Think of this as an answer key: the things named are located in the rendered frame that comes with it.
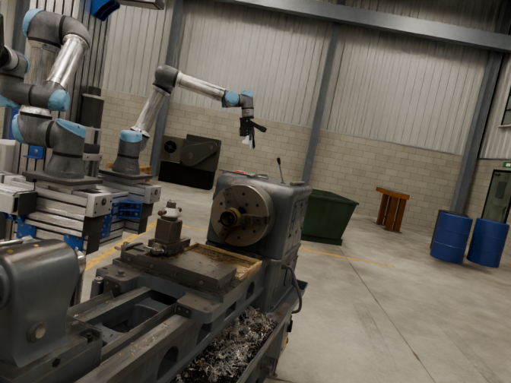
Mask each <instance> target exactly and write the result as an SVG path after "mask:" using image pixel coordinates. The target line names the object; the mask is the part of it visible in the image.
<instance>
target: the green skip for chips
mask: <svg viewBox="0 0 511 383"><path fill-rule="evenodd" d="M357 205H359V203H358V202H356V201H353V200H351V199H348V198H345V197H343V196H340V195H337V194H335V193H333V192H331V191H323V190H318V189H314V188H313V192H312V193H311V194H310V195H309V199H308V204H307V207H306V214H305V217H304V221H303V229H302V233H301V237H300V240H303V241H309V242H319V243H325V244H330V245H339V246H341V244H342V240H343V239H341V237H342V235H343V233H344V231H345V229H346V227H347V225H348V222H349V220H350V218H351V216H352V214H353V212H354V209H355V207H356V206H357Z"/></svg>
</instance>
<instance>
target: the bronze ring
mask: <svg viewBox="0 0 511 383"><path fill-rule="evenodd" d="M230 216H231V217H232V220H231V219H230ZM220 221H221V224H222V225H223V226H226V227H235V226H238V225H239V224H240V222H241V214H240V212H239V211H238V210H237V209H236V208H229V209H227V210H225V211H224V212H223V213H222V214H221V216H220Z"/></svg>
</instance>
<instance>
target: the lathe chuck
mask: <svg viewBox="0 0 511 383"><path fill-rule="evenodd" d="M252 186H253V187H255V188H253V187H252ZM230 187H231V188H232V190H233V193H234V195H235V198H236V201H237V203H238V205H239V207H242V208H244V209H245V210H246V212H247V213H248V214H255V215H260V216H265V217H269V220H268V224H262V225H258V224H254V223H252V224H250V223H240V224H239V225H238V226H235V228H234V229H233V231H232V232H231V234H230V235H229V236H228V237H227V239H226V240H225V242H226V243H228V244H230V245H233V246H238V247H244V246H248V245H252V244H254V243H255V242H258V241H259V240H261V239H263V238H264V237H265V236H266V235H267V234H268V232H269V230H270V229H271V226H272V224H273V220H274V210H273V206H272V203H271V201H270V199H269V197H268V196H267V195H266V193H264V192H263V190H261V189H260V188H258V187H256V186H254V185H250V184H238V185H232V186H230ZM228 188H229V187H228ZM223 192H225V188H224V189H223V190H221V191H220V192H219V193H218V194H217V196H216V197H215V199H214V201H213V203H212V206H211V223H212V226H213V227H214V231H215V232H216V233H217V235H218V234H219V232H220V231H221V228H222V226H223V225H222V224H221V221H220V216H221V214H222V213H223V212H224V211H225V207H226V205H225V203H224V201H225V198H224V195H223Z"/></svg>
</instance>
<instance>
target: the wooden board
mask: <svg viewBox="0 0 511 383"><path fill-rule="evenodd" d="M200 247H201V248H200ZM196 248H200V249H201V250H199V249H196ZM191 249H196V250H191ZM202 249H203V250H204V251H205V253H206V251H208V250H209V251H208V253H211V254H208V255H207V254H205V255H204V254H203V253H204V251H203V250H202ZM190 250H191V251H190ZM210 250H211V252H210ZM184 252H186V253H189V254H190V253H192V255H196V256H199V257H202V258H206V259H209V260H212V261H216V262H220V263H222V264H226V265H229V266H231V267H236V271H237V272H236V275H235V279H238V280H242V281H245V280H246V279H248V278H249V277H251V276H252V275H253V274H254V273H255V272H256V271H258V270H259V269H260V268H261V265H262V261H260V260H258V259H255V258H250V257H247V256H244V255H240V254H237V253H233V252H229V251H226V250H223V249H221V248H215V247H214V246H210V245H205V244H202V243H200V242H197V243H194V244H191V245H189V247H187V248H184ZM212 252H213V253H212ZM215 252H218V253H219V254H218V253H217V257H214V256H215V255H216V254H215ZM200 253H201V254H200ZM212 254H213V255H212ZM220 254H222V255H220ZM225 255H226V256H225ZM222 256H223V257H222ZM228 256H230V258H232V259H230V260H229V257H228ZM219 257H221V258H219ZM227 257H228V258H227ZM224 259H225V260H224ZM226 259H228V260H226ZM235 259H236V260H235ZM238 259H239V261H240V262H241V263H240V262H239V261H238ZM235 261H236V262H235ZM237 261H238V262H237ZM245 261H247V262H248V264H247V263H245ZM232 262H233V263H232ZM251 262H252V264H253V265H249V263H251ZM234 263H235V264H234ZM254 263H255V264H254ZM237 266H238V267H237ZM243 266H244V267H243ZM245 266H247V267H245ZM243 268H244V269H243ZM245 268H246V269H245ZM240 272H242V273H240ZM243 272H244V273H243ZM237 274H238V275H237Z"/></svg>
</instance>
